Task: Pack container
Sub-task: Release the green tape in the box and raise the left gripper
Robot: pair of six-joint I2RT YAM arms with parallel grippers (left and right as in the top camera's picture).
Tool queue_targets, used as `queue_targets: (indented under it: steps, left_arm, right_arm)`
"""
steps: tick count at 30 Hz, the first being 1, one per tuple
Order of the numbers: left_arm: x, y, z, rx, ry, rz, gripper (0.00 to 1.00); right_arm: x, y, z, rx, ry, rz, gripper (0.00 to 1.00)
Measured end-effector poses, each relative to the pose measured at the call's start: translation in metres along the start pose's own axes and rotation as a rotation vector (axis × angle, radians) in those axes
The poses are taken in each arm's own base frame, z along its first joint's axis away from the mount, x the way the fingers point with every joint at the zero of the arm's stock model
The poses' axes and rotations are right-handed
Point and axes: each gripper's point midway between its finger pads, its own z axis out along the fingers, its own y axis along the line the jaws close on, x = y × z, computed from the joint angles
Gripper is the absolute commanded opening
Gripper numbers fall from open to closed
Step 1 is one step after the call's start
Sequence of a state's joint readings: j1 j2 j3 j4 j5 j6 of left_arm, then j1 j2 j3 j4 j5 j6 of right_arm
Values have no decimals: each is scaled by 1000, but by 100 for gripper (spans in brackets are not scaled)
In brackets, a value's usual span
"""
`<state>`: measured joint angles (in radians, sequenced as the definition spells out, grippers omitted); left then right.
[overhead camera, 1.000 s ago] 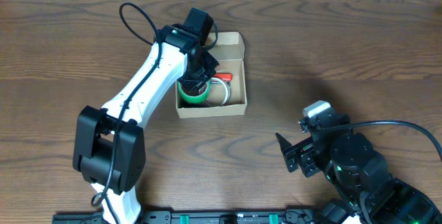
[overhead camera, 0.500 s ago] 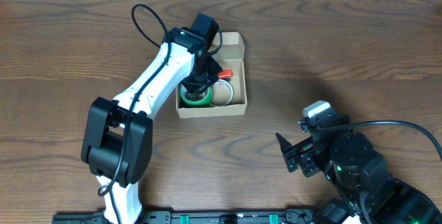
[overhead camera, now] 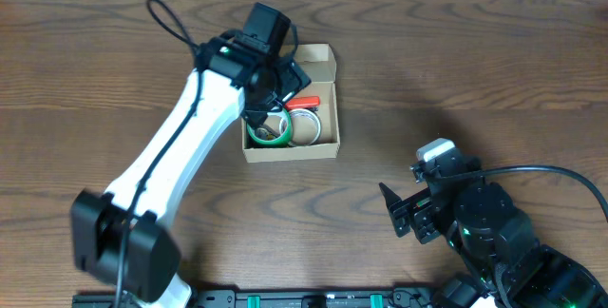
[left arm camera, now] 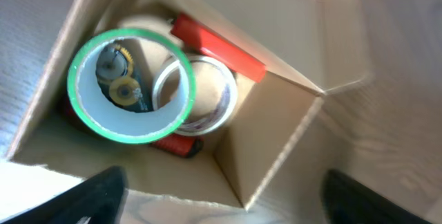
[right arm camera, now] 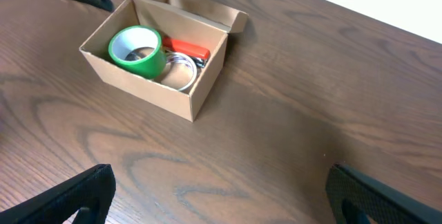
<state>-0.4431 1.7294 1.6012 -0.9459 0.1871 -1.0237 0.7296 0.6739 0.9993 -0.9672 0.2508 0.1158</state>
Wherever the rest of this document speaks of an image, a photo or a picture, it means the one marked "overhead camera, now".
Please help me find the cardboard box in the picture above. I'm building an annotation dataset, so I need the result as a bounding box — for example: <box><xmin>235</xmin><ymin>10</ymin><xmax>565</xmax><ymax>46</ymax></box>
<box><xmin>242</xmin><ymin>44</ymin><xmax>340</xmax><ymax>164</ymax></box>

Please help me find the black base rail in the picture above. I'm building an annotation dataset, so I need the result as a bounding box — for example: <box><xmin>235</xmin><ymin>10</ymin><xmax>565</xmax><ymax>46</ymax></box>
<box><xmin>71</xmin><ymin>286</ymin><xmax>447</xmax><ymax>308</ymax></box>

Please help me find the black cable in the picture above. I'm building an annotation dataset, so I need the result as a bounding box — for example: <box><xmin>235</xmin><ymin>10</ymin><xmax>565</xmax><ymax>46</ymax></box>
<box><xmin>112</xmin><ymin>0</ymin><xmax>300</xmax><ymax>308</ymax></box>
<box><xmin>422</xmin><ymin>164</ymin><xmax>608</xmax><ymax>219</ymax></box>

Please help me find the right black cable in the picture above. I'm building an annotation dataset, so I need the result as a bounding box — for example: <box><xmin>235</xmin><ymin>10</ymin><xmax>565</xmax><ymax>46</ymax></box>
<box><xmin>422</xmin><ymin>164</ymin><xmax>608</xmax><ymax>219</ymax></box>

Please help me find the correction tape dispenser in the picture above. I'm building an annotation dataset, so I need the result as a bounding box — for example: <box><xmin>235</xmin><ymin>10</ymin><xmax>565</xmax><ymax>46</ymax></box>
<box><xmin>255</xmin><ymin>126</ymin><xmax>279</xmax><ymax>141</ymax></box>

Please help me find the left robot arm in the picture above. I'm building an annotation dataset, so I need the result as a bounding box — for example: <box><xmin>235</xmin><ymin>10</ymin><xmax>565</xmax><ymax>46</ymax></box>
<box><xmin>69</xmin><ymin>34</ymin><xmax>311</xmax><ymax>307</ymax></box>

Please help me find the white tape roll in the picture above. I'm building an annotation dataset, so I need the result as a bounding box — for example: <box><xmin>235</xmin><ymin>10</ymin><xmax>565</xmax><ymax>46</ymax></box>
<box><xmin>289</xmin><ymin>108</ymin><xmax>322</xmax><ymax>146</ymax></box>

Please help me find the left black cable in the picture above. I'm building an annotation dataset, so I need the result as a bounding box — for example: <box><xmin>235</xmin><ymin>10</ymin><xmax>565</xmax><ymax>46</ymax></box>
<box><xmin>112</xmin><ymin>0</ymin><xmax>300</xmax><ymax>308</ymax></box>

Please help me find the green tape roll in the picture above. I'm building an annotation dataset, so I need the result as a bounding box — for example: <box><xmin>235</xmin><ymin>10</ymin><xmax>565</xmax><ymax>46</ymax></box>
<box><xmin>245</xmin><ymin>109</ymin><xmax>293</xmax><ymax>147</ymax></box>

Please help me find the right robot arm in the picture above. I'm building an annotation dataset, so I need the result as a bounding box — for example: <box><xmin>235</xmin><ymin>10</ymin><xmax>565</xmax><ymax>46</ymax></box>
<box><xmin>379</xmin><ymin>153</ymin><xmax>607</xmax><ymax>307</ymax></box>

